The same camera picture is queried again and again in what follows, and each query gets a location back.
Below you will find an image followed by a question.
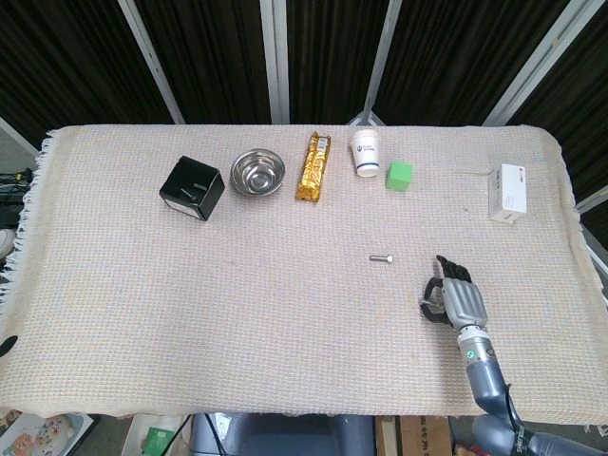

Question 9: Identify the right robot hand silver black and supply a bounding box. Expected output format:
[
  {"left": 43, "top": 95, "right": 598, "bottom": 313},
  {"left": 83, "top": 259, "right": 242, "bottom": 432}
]
[{"left": 417, "top": 255, "right": 490, "bottom": 332}]

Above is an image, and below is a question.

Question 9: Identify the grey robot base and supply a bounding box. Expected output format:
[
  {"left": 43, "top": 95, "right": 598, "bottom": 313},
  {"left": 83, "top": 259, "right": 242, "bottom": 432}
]
[{"left": 189, "top": 411, "right": 377, "bottom": 456}]

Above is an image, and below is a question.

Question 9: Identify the colourful picture book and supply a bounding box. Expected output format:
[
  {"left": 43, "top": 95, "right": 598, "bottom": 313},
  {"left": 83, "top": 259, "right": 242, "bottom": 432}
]
[{"left": 0, "top": 410, "right": 95, "bottom": 456}]

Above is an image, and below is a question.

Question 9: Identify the white cardboard box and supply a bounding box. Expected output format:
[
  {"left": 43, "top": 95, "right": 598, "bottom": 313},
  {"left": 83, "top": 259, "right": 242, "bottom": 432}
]
[{"left": 487, "top": 162, "right": 530, "bottom": 225}]

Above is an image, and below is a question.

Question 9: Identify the green cube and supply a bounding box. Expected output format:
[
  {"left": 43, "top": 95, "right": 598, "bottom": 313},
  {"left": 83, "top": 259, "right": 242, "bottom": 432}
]
[{"left": 385, "top": 161, "right": 414, "bottom": 194}]

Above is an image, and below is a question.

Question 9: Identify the brown cardboard carton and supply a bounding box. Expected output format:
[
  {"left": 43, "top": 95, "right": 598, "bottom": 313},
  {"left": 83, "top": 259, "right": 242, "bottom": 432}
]
[{"left": 374, "top": 414, "right": 453, "bottom": 456}]

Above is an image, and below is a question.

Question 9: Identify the white paper cup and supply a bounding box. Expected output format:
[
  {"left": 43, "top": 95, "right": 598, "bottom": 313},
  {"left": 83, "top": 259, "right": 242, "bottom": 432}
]
[{"left": 351, "top": 128, "right": 382, "bottom": 179}]

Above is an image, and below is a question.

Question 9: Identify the green package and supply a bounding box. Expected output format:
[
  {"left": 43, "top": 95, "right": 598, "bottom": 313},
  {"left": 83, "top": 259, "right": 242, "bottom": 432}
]
[{"left": 142, "top": 426, "right": 176, "bottom": 456}]

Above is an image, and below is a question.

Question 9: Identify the gold foil snack package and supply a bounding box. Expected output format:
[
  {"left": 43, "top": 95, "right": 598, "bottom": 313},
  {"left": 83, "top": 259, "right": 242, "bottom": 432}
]
[{"left": 294, "top": 131, "right": 333, "bottom": 203}]

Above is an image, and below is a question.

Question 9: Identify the beige woven tablecloth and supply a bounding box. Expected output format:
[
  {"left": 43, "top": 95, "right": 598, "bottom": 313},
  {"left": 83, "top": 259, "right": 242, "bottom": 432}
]
[{"left": 0, "top": 123, "right": 608, "bottom": 427}]

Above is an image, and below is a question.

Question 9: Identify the black square box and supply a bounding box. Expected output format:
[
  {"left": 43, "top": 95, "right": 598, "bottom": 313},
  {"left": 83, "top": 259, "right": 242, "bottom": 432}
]
[{"left": 158, "top": 155, "right": 226, "bottom": 223}]

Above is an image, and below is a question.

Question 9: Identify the stainless steel bowl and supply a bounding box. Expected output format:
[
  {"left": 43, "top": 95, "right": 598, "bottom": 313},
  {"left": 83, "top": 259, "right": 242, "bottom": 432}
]
[{"left": 230, "top": 147, "right": 288, "bottom": 197}]

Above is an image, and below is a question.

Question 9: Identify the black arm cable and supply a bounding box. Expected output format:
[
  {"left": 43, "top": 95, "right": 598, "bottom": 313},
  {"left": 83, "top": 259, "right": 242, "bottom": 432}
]
[{"left": 503, "top": 383, "right": 529, "bottom": 456}]

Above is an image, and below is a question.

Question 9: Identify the white aluminium frame post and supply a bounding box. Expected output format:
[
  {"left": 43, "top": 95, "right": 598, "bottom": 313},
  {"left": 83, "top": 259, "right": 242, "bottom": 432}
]
[
  {"left": 349, "top": 0, "right": 405, "bottom": 127},
  {"left": 0, "top": 116, "right": 40, "bottom": 159},
  {"left": 259, "top": 0, "right": 291, "bottom": 125},
  {"left": 117, "top": 0, "right": 186, "bottom": 125},
  {"left": 482, "top": 0, "right": 596, "bottom": 127}
]

